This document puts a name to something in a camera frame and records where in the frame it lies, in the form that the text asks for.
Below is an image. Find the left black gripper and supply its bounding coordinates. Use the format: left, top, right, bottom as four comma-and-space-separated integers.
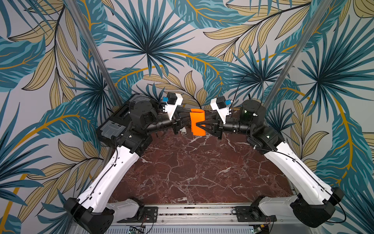
145, 107, 197, 135

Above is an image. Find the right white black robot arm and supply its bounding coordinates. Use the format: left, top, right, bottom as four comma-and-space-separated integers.
191, 97, 344, 228

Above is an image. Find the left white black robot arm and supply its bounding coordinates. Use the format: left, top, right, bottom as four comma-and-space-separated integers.
64, 93, 184, 234

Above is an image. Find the black plastic toolbox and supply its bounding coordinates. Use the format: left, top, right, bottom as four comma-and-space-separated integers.
96, 94, 153, 155

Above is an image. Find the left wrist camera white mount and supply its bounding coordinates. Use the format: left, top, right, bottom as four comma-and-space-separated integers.
162, 92, 183, 121

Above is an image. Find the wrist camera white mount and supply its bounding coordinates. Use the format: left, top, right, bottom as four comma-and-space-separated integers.
162, 92, 183, 121
210, 96, 232, 124

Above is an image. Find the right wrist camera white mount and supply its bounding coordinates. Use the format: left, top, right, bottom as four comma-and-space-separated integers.
210, 96, 232, 124

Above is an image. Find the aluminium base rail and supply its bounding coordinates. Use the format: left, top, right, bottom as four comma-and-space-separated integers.
68, 204, 322, 234

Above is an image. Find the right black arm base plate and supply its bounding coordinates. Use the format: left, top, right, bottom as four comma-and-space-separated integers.
231, 206, 277, 223

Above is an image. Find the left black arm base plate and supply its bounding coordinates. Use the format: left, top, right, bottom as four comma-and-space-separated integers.
117, 206, 159, 223

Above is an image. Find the left aluminium frame post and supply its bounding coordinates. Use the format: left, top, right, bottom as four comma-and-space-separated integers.
66, 0, 122, 106

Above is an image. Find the aluminium frame post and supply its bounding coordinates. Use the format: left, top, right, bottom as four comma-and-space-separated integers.
66, 0, 122, 106
263, 0, 332, 109

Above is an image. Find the right aluminium frame post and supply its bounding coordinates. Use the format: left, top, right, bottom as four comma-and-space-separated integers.
263, 0, 332, 109

